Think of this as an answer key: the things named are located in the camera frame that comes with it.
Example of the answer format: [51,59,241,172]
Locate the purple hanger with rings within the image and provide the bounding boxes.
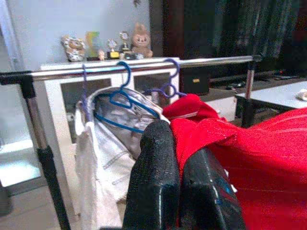
[143,58,188,99]

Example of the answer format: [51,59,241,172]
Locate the white cabinet glass doors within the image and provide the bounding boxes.
[39,57,181,216]

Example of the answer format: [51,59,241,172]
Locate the green yellow ornament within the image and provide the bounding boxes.
[85,31,101,61]

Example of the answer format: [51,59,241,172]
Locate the metal clothes rack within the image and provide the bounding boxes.
[0,55,261,230]

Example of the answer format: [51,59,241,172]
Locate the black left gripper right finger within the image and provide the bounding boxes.
[179,147,245,230]

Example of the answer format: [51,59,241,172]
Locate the red jacket white stripes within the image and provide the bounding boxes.
[163,93,225,122]

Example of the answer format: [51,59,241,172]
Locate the black box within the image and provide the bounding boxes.
[181,68,211,95]

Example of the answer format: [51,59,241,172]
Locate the gold trophy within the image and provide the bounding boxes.
[119,31,132,53]
[106,38,120,59]

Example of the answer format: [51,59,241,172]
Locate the red knit garment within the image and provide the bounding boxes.
[169,107,307,230]

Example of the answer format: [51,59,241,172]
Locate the white shirt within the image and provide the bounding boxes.
[74,95,135,230]

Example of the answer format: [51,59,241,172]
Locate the thin purple hanger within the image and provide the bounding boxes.
[80,63,95,123]

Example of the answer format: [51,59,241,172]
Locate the brown plush toy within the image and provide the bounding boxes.
[131,23,154,58]

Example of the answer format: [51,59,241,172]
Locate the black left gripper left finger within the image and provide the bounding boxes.
[123,119,180,230]

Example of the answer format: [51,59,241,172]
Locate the blue plastic hanger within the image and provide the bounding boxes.
[94,61,160,134]

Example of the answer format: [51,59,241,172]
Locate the dark curtain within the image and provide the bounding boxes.
[165,0,307,72]

